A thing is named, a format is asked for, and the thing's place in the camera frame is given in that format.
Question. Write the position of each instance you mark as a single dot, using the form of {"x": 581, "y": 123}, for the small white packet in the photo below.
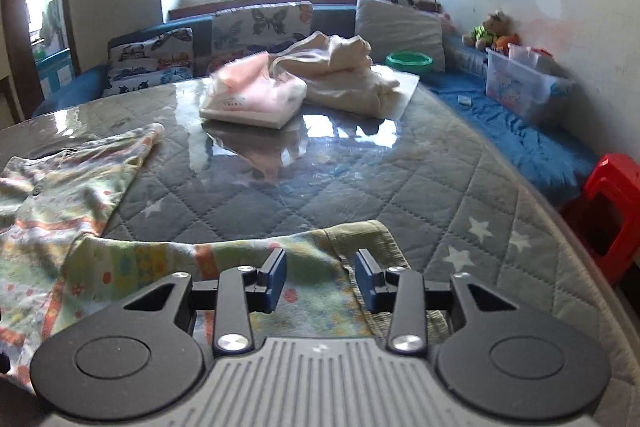
{"x": 465, "y": 99}

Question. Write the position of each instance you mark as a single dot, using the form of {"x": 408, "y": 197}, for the small butterfly print cushion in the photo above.
{"x": 150, "y": 57}

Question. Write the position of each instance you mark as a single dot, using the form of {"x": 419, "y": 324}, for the grey quilted table cover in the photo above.
{"x": 400, "y": 187}

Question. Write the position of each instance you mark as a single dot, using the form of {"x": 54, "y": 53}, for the large butterfly print cushion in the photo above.
{"x": 260, "y": 27}

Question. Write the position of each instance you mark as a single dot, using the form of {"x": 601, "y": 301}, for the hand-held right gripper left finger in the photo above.
{"x": 275, "y": 279}

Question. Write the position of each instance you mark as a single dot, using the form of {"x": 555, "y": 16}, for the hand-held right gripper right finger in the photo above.
{"x": 365, "y": 279}

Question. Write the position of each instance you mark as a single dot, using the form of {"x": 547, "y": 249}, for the dark wooden door frame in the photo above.
{"x": 10, "y": 57}

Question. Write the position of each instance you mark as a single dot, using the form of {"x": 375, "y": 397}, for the brown teddy bear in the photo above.
{"x": 485, "y": 32}

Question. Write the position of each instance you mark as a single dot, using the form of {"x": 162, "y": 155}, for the grey pillow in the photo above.
{"x": 400, "y": 27}

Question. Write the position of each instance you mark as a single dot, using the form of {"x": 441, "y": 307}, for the clear plastic storage box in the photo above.
{"x": 520, "y": 87}

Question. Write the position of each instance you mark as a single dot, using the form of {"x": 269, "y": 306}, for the blue sofa blanket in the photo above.
{"x": 525, "y": 142}

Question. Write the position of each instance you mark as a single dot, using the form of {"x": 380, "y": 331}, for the orange toy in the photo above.
{"x": 507, "y": 44}

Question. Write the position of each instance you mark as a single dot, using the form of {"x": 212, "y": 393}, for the green patterned garment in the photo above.
{"x": 100, "y": 267}

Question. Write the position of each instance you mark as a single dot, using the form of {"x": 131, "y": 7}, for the green bowl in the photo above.
{"x": 395, "y": 59}

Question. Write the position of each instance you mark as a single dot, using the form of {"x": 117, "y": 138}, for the blue sofa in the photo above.
{"x": 70, "y": 92}

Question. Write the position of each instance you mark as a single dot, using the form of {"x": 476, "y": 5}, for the hanging clothes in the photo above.
{"x": 51, "y": 22}

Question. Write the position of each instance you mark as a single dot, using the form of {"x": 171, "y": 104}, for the red plastic stool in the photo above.
{"x": 610, "y": 177}

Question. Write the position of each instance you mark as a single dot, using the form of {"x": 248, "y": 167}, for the pink garment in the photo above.
{"x": 250, "y": 92}

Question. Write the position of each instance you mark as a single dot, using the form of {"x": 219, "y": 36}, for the blue cabinet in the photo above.
{"x": 52, "y": 74}

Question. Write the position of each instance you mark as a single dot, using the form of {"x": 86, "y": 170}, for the cream garment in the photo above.
{"x": 350, "y": 82}

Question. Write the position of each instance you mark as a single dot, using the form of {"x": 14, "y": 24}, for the white board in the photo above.
{"x": 407, "y": 89}

